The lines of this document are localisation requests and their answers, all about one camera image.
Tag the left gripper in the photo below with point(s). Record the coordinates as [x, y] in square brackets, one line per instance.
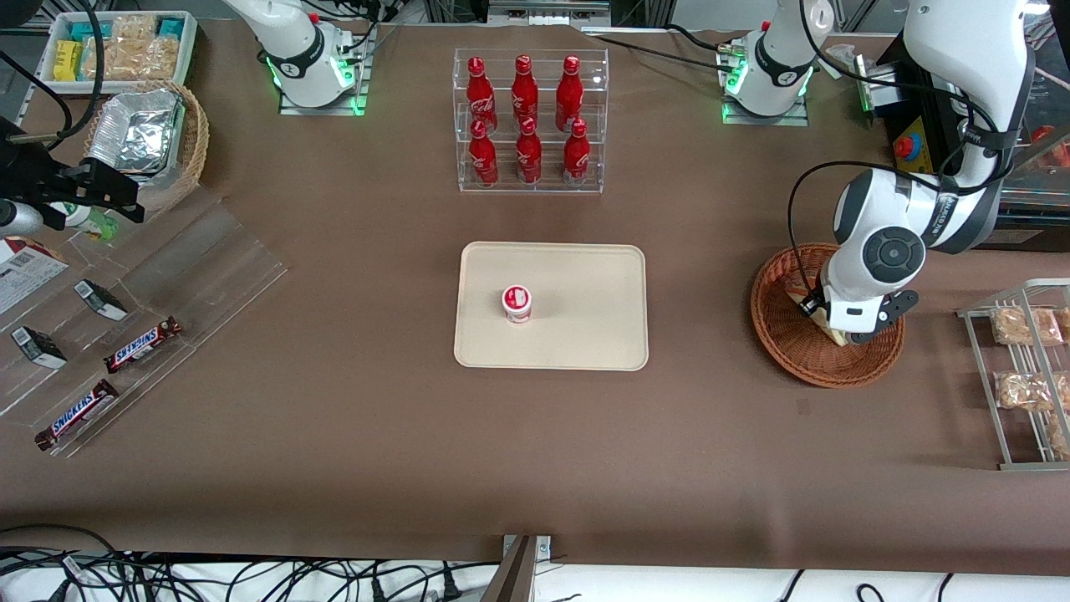
[819, 293]

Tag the clear acrylic bottle rack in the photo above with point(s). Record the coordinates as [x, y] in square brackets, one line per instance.
[602, 125]

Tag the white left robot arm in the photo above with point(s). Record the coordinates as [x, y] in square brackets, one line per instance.
[970, 84]

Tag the black food warmer appliance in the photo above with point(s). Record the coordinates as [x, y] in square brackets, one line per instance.
[915, 100]

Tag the triangular sandwich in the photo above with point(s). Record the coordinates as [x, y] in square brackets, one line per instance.
[836, 336]

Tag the dark mount post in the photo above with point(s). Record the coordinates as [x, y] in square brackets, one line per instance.
[512, 577]

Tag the red and white yogurt cup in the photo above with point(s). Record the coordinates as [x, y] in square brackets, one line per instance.
[517, 303]

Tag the clear bag of fried snacks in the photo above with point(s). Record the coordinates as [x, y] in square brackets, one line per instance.
[1024, 391]
[1065, 323]
[1060, 435]
[1026, 326]

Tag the red food on skewer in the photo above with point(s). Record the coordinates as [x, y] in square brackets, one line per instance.
[1052, 140]

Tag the clear acrylic stepped display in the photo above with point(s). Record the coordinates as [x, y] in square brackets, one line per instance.
[209, 259]

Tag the aluminium foil container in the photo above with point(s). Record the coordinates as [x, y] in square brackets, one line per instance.
[134, 134]

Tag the silver metal bracket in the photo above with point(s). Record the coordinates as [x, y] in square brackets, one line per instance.
[543, 545]

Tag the brown round wicker basket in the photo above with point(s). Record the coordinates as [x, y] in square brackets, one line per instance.
[786, 355]

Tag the brown table cover sheet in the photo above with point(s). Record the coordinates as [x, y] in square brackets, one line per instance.
[334, 468]

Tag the white plastic bin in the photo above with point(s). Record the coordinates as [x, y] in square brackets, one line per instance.
[188, 50]

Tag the light wicker basket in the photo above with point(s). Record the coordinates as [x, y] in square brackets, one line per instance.
[194, 142]

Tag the red cola bottle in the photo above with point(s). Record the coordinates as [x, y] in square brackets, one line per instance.
[569, 90]
[576, 157]
[525, 88]
[480, 92]
[528, 157]
[483, 159]

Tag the yellow snack pack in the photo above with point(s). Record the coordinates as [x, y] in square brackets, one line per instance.
[67, 60]

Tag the clear bag of crackers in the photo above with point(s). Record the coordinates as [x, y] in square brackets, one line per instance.
[157, 57]
[134, 28]
[104, 58]

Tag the small black carton box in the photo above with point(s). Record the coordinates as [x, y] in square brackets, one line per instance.
[100, 299]
[38, 347]

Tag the brown Snickers bar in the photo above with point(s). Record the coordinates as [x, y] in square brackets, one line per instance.
[142, 344]
[75, 415]

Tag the cream plastic tray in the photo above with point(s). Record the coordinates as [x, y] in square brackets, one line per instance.
[577, 334]

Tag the white and red carton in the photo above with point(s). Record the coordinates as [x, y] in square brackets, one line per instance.
[25, 272]

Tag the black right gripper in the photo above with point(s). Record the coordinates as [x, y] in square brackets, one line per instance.
[27, 175]

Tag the teal snack pack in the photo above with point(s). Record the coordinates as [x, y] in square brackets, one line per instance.
[88, 31]
[170, 28]

